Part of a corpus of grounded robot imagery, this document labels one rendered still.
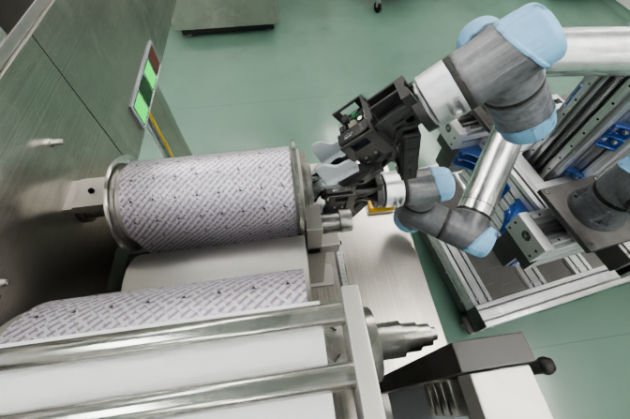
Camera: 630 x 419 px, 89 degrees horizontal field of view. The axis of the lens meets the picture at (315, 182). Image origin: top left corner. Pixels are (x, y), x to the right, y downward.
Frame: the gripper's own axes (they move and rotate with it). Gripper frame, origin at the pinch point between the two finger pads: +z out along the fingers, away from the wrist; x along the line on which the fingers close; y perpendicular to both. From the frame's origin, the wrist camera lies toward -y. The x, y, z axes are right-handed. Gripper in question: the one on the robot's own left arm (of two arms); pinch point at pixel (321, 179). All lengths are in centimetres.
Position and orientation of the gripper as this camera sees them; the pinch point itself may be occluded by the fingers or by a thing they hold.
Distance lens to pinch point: 53.5
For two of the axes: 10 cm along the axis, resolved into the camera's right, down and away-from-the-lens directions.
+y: -6.4, -3.7, -6.7
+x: 1.3, 8.1, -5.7
